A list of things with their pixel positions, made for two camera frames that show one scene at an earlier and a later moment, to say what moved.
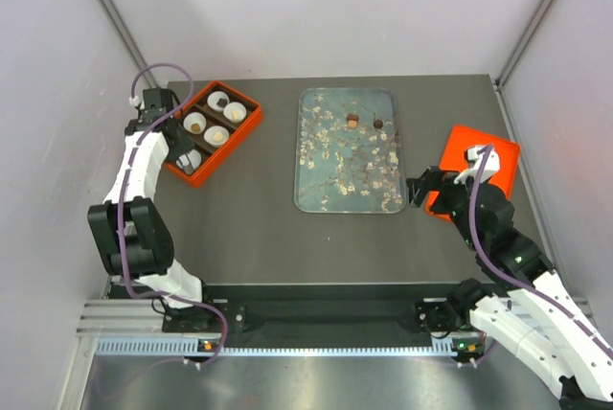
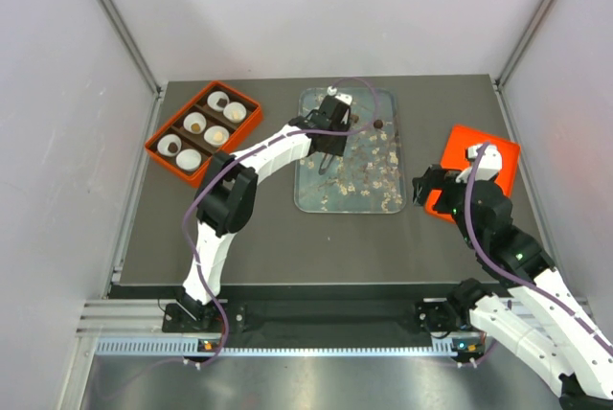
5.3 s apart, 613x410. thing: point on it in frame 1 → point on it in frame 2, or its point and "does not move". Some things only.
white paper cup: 189,161 does not move
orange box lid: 455,162 does not move
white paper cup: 194,118 does not move
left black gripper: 184,146 → 336,148
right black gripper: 439,180 does not move
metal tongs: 190,163 → 322,170
